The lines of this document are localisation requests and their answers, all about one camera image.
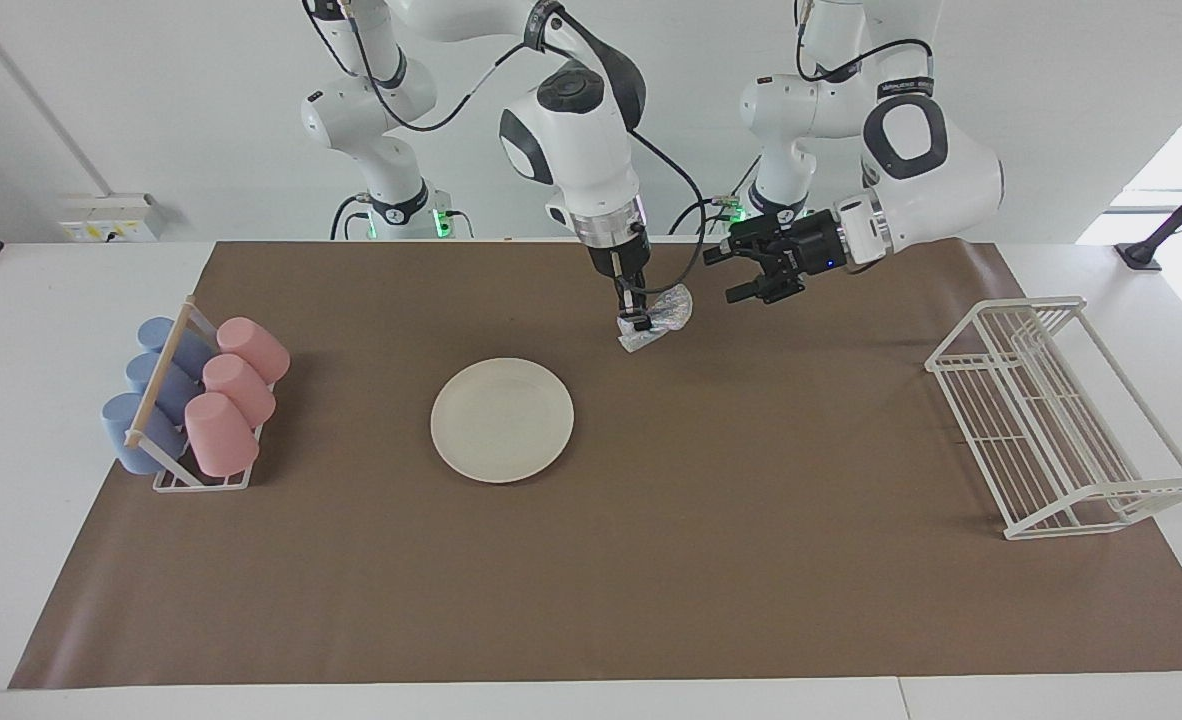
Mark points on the white cup holder rack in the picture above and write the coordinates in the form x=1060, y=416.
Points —
x=163, y=375

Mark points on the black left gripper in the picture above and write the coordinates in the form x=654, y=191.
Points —
x=801, y=245

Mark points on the black angled stand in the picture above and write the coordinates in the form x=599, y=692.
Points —
x=1166, y=225

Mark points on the blue plastic cup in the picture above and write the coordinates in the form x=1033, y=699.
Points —
x=126, y=430
x=146, y=372
x=156, y=335

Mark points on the clear plastic bag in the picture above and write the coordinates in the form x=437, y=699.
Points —
x=673, y=312

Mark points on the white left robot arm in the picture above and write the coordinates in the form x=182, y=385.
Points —
x=941, y=190

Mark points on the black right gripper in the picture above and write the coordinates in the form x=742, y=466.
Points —
x=621, y=260

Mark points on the white wall outlet box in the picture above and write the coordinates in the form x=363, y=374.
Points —
x=111, y=215

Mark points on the brown table mat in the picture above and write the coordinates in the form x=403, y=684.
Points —
x=651, y=580

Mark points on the cream round plate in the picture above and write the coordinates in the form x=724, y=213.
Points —
x=501, y=420

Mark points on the pink plastic cup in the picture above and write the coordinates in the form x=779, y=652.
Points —
x=253, y=347
x=221, y=435
x=239, y=388

